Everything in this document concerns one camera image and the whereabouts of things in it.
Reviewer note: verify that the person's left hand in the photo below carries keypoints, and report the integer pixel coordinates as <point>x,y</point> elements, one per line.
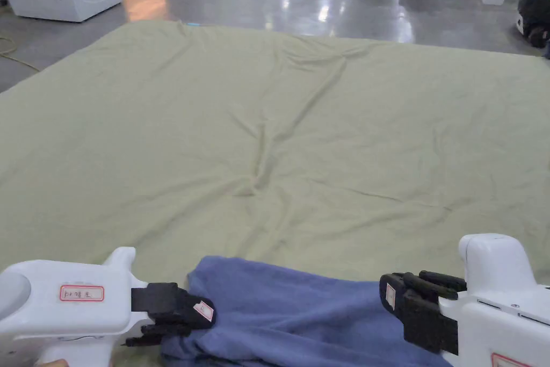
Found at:
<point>53,363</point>

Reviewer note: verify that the blue garment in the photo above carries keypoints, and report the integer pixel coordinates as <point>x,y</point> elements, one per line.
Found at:
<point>300,319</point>

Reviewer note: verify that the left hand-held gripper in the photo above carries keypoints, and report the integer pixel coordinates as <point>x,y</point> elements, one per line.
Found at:
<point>64,311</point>

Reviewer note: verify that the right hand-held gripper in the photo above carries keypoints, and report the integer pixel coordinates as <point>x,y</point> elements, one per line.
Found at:
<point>502,319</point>

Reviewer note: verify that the black wheeled robot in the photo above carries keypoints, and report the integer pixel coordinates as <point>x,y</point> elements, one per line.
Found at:
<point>535,10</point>

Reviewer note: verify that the bed with pale green sheet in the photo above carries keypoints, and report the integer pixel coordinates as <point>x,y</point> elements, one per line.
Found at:
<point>275,126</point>

